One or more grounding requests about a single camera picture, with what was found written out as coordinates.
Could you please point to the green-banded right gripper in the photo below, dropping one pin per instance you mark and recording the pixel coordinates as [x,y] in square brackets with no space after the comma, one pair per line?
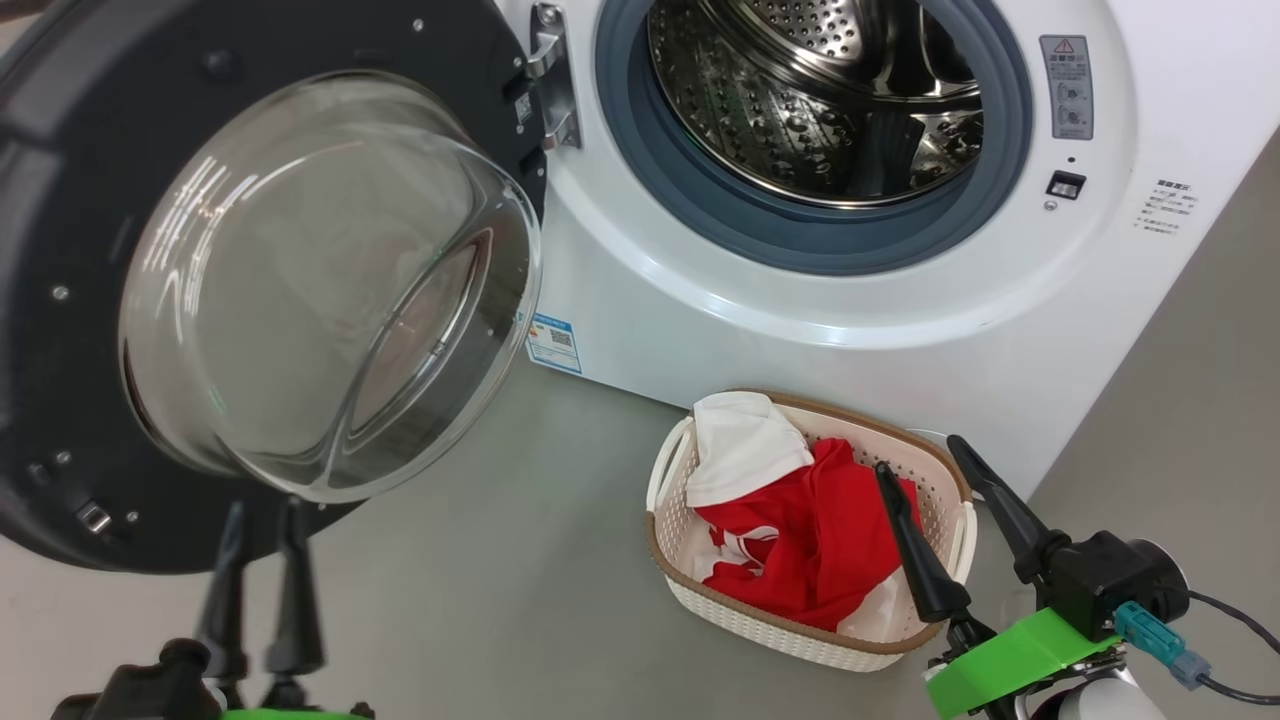
[1010,660]

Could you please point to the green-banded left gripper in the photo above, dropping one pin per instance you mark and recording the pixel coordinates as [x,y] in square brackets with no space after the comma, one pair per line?
[300,712]

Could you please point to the red and white garment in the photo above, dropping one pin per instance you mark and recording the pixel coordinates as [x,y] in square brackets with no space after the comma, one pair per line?
[820,540]

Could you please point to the black round glass washer door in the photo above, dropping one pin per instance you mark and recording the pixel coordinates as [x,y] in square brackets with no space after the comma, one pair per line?
[60,250]

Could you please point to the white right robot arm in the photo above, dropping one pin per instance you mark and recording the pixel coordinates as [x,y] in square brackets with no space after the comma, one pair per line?
[1100,700]

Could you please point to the white washing machine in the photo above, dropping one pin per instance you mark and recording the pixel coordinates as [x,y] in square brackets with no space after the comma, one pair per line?
[900,370]

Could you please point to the cream perforated laundry basket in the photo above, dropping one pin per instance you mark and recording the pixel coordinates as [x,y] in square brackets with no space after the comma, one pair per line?
[760,625]

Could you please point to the black door latch slot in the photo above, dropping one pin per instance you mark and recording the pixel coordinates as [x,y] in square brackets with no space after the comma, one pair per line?
[1065,185]

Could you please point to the grey rubber door seal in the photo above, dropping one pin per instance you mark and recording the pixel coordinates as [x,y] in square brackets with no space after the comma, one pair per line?
[620,100]

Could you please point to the metal door hinge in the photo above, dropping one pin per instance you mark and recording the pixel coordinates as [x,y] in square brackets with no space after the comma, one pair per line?
[555,90]

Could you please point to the small printed text label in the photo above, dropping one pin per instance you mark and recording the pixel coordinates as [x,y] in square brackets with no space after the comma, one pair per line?
[1165,208]

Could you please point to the blue energy label sticker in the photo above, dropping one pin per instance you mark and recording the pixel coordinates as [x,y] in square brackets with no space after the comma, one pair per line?
[555,345]

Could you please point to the grey warning sticker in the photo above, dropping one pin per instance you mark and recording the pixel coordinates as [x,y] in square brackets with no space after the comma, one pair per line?
[1066,90]

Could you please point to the steel perforated washer drum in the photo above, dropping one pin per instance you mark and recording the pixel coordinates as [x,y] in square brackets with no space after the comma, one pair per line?
[800,100]

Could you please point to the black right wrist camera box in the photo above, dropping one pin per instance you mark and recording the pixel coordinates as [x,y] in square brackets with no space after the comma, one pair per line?
[1115,580]

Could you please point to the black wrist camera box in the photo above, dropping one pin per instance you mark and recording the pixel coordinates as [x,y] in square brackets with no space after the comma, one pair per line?
[1115,580]
[130,690]

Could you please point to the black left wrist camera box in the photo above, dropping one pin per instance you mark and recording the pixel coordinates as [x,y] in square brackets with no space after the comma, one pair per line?
[130,690]

